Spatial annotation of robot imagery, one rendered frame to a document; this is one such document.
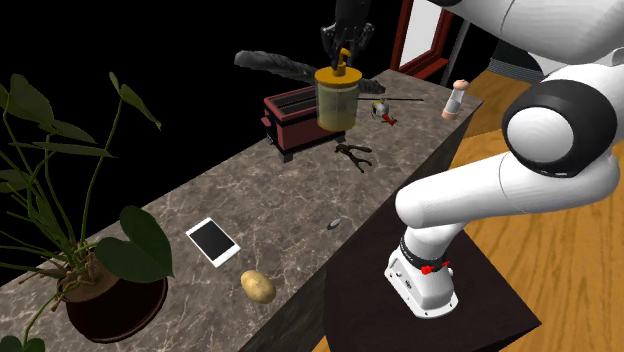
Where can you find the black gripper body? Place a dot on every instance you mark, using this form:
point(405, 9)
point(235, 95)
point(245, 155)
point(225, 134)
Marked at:
point(351, 17)

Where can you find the dark robot stand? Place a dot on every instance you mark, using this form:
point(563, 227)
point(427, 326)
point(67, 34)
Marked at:
point(390, 322)

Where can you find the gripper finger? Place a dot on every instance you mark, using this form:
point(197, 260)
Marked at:
point(333, 45)
point(364, 39)

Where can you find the white tablet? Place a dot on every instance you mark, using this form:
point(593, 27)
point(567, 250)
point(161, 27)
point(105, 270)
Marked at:
point(212, 242)

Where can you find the toy helicopter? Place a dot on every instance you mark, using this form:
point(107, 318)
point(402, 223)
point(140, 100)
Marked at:
point(380, 109)

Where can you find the dark red toaster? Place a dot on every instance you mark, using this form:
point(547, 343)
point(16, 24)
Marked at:
point(297, 126)

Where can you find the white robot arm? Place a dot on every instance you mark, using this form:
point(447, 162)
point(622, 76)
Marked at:
point(541, 183)

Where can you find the red framed window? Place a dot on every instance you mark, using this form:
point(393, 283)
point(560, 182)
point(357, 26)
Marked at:
point(423, 63)

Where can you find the clear jar with yellow lid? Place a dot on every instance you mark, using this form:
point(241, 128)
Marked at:
point(336, 102)

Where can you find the black feather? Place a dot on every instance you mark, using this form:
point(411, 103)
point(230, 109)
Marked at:
point(273, 64)

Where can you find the black pliers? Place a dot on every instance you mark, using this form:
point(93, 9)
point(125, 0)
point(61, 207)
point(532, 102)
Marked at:
point(355, 156)

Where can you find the potato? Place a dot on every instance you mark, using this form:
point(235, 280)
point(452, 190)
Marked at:
point(258, 286)

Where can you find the small grey oval object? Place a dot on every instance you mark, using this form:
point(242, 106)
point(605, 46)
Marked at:
point(334, 224)

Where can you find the green potted plant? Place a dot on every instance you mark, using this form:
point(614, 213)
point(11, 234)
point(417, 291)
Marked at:
point(112, 302)

